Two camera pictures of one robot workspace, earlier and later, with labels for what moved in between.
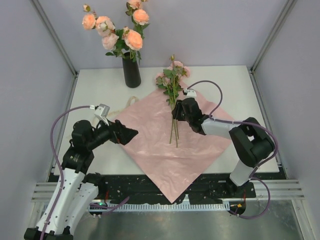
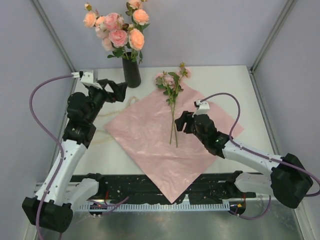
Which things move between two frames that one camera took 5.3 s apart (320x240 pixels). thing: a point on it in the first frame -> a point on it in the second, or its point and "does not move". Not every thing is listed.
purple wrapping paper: [168, 152] does not move
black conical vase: [131, 71] does not move
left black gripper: [119, 132] -> [118, 89]
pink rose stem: [114, 41] -> [102, 32]
